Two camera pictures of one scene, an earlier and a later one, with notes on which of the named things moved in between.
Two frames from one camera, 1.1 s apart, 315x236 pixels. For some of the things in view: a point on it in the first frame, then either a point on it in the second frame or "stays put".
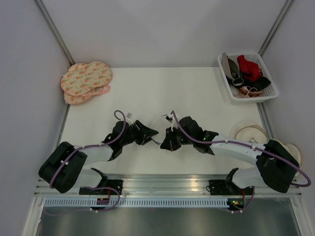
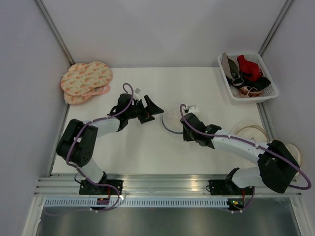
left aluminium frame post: (56, 31) stays put
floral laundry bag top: (81, 78) stays put
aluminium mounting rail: (168, 185) stays put
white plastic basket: (246, 77) stays put
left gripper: (144, 134) → (151, 109)
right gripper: (169, 143) → (185, 136)
